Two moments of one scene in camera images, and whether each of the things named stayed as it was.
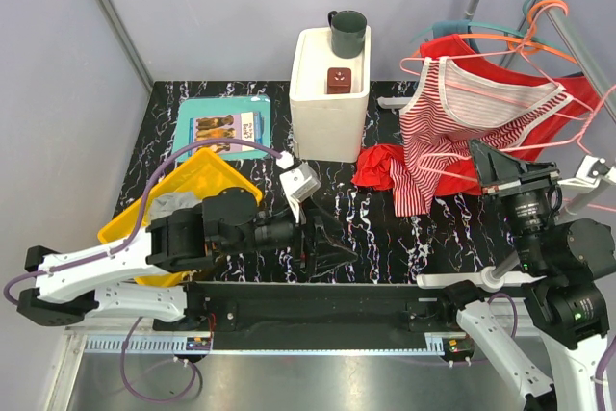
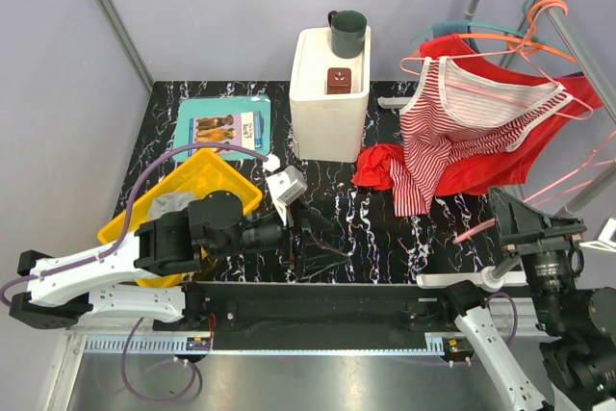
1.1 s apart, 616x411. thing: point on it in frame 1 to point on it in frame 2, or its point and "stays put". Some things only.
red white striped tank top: (449, 106) stays put
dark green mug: (347, 33) stays put
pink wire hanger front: (504, 148) to (587, 161)
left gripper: (322, 255) stays put
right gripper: (501, 175) to (523, 228)
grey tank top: (166, 205) stays put
